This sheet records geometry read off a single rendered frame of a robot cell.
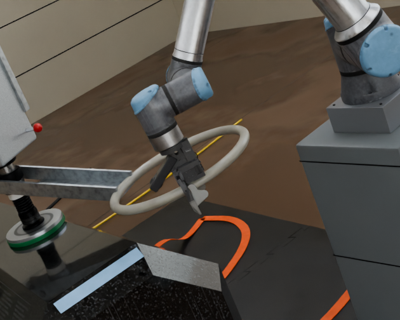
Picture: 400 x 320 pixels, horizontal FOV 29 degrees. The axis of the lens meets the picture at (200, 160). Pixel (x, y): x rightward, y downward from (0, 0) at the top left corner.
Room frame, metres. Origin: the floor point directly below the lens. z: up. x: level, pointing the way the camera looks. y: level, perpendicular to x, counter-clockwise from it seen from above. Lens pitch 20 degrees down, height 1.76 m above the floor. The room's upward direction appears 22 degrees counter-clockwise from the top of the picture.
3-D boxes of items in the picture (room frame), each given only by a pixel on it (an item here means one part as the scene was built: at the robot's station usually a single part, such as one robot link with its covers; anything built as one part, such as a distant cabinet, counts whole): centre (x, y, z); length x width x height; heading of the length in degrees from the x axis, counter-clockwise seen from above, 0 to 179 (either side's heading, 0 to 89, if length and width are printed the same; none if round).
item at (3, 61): (2.68, 0.52, 1.35); 0.08 x 0.03 x 0.28; 60
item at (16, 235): (2.62, 0.64, 0.82); 0.21 x 0.21 x 0.01
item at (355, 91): (2.27, -0.57, 0.99); 0.19 x 0.19 x 0.10
